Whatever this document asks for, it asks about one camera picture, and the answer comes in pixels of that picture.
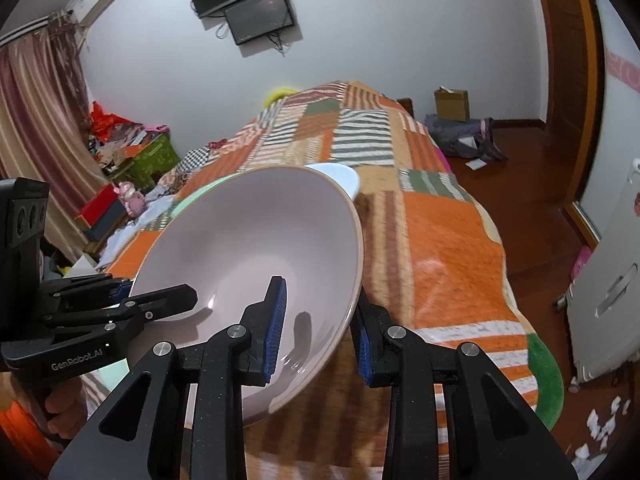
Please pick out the dark grey box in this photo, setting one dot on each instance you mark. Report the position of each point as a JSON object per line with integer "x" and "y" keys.
{"x": 107, "y": 227}

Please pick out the brown cardboard box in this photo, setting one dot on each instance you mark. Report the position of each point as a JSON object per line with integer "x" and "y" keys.
{"x": 452, "y": 105}

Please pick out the striped brown curtain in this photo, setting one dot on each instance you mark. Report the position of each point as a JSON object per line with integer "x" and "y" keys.
{"x": 35, "y": 110}

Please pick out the yellow foam tube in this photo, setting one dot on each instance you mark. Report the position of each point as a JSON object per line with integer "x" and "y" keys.
{"x": 277, "y": 95}

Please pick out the grey bag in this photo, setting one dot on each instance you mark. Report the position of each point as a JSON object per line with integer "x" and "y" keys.
{"x": 460, "y": 135}

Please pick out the white sliding door with hearts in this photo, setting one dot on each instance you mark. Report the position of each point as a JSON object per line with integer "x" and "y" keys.
{"x": 620, "y": 85}

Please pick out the white paper scraps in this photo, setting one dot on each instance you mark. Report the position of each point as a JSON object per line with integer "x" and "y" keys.
{"x": 600, "y": 427}

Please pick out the white plastic cabinet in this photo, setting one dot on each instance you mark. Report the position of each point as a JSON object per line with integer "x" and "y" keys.
{"x": 605, "y": 285}

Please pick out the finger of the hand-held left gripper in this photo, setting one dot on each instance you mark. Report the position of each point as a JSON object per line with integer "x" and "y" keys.
{"x": 165, "y": 302}
{"x": 80, "y": 290}

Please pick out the checkered patchwork quilt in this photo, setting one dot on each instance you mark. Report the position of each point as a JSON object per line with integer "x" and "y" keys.
{"x": 200, "y": 160}

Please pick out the pink bunny toy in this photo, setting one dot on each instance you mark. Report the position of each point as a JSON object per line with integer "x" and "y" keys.
{"x": 131, "y": 200}

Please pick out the light grey cloth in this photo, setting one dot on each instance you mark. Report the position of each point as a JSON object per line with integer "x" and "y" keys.
{"x": 145, "y": 220}

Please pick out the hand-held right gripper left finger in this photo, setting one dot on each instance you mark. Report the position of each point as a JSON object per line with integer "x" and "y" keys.
{"x": 272, "y": 332}

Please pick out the light green bowl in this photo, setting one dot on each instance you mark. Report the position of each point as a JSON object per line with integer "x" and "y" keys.
{"x": 189, "y": 198}

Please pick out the white bowl with black spots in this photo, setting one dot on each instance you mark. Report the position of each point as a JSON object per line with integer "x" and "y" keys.
{"x": 340, "y": 177}

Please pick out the red box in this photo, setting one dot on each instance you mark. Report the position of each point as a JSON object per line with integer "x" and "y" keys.
{"x": 97, "y": 207}

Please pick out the brown wooden door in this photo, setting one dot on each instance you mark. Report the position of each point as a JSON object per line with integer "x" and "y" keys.
{"x": 565, "y": 45}

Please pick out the small black wall monitor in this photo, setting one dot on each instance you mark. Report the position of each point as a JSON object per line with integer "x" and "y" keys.
{"x": 260, "y": 15}

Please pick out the red plastic bag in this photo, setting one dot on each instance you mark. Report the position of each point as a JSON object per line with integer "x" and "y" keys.
{"x": 107, "y": 120}

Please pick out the green storage box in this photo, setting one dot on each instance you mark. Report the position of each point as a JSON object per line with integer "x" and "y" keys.
{"x": 157, "y": 160}

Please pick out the striped patchwork blanket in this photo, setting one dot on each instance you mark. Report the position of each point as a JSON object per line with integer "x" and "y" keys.
{"x": 450, "y": 240}

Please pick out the person's left hand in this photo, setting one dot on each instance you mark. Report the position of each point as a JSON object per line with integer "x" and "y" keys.
{"x": 60, "y": 405}

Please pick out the pile of mixed clutter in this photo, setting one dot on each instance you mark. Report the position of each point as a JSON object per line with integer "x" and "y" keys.
{"x": 117, "y": 147}

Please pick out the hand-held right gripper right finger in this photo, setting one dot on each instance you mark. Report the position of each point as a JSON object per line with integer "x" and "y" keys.
{"x": 362, "y": 352}

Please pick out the white sheet of paper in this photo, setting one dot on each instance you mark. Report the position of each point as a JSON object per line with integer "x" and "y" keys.
{"x": 475, "y": 163}

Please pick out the pink object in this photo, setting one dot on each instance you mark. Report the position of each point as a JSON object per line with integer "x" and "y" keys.
{"x": 582, "y": 262}

